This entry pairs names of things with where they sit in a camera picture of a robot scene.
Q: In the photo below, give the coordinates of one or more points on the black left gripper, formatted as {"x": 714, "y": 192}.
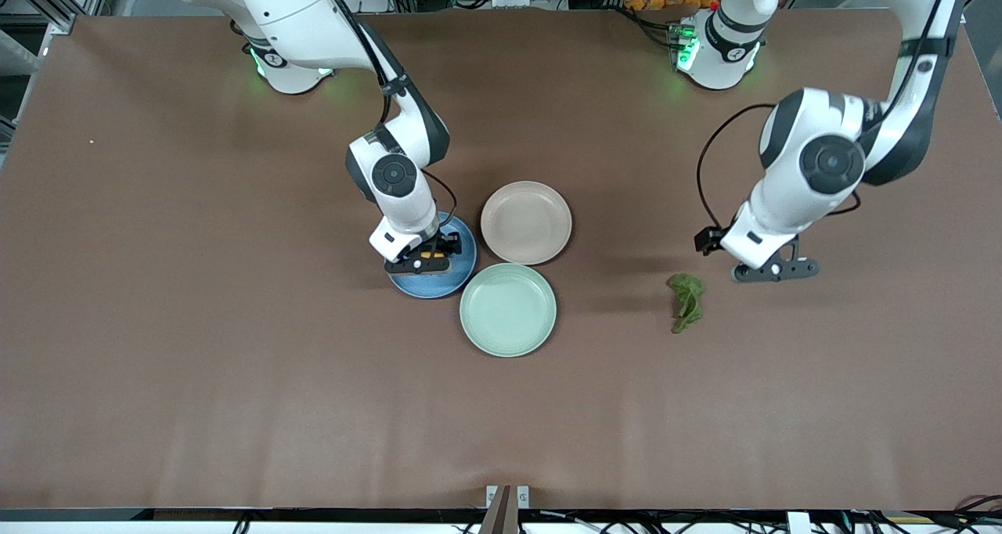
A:
{"x": 707, "y": 239}

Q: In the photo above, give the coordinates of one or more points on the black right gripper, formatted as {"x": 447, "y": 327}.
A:
{"x": 445, "y": 245}

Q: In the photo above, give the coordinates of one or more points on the green lettuce leaf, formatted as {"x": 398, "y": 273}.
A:
{"x": 689, "y": 295}

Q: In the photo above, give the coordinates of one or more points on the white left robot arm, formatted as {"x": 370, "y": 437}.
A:
{"x": 814, "y": 166}

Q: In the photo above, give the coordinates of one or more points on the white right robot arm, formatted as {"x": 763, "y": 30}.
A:
{"x": 290, "y": 9}

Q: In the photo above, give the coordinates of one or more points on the blue plate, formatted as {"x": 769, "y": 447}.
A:
{"x": 438, "y": 285}

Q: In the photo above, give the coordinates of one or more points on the beige plate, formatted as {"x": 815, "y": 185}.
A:
{"x": 526, "y": 223}

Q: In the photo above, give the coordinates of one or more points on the pale green plate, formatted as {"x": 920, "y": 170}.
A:
{"x": 507, "y": 311}

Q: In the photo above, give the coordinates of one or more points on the small white box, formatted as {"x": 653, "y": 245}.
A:
{"x": 798, "y": 523}

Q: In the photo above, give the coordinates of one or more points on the metal table edge bracket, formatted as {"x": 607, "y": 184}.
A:
{"x": 507, "y": 510}

